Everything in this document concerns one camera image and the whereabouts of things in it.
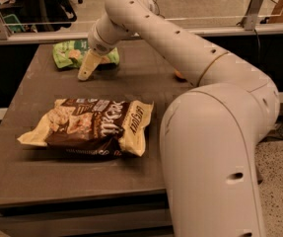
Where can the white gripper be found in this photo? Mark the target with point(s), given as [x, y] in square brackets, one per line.
[99, 45]

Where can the green rice chip bag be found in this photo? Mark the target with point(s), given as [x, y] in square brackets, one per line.
[70, 54]

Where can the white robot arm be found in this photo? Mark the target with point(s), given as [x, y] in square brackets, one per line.
[208, 134]

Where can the brown and cream snack bag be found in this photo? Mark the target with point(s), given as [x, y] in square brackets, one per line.
[93, 126]

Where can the black office chair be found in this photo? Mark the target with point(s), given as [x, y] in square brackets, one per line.
[48, 15]

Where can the orange ball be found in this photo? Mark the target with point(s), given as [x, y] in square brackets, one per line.
[179, 75]

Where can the green bin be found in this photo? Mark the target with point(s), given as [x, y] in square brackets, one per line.
[13, 23]

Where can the table drawer front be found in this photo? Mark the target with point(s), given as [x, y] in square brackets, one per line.
[133, 220]

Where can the right metal glass bracket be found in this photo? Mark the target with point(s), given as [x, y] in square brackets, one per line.
[249, 20]

